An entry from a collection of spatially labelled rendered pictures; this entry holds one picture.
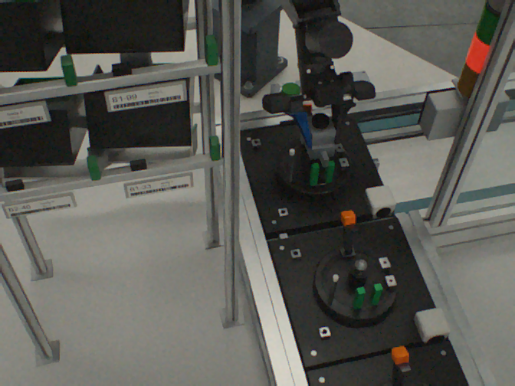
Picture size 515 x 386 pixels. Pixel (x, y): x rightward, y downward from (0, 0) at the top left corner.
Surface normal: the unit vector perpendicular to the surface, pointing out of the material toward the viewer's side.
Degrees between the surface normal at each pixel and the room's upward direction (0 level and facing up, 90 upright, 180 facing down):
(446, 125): 90
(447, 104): 0
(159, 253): 0
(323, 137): 90
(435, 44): 0
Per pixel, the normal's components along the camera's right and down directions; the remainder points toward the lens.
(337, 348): 0.03, -0.59
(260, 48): 0.78, 0.52
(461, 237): 0.23, 0.79
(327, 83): -0.10, -0.81
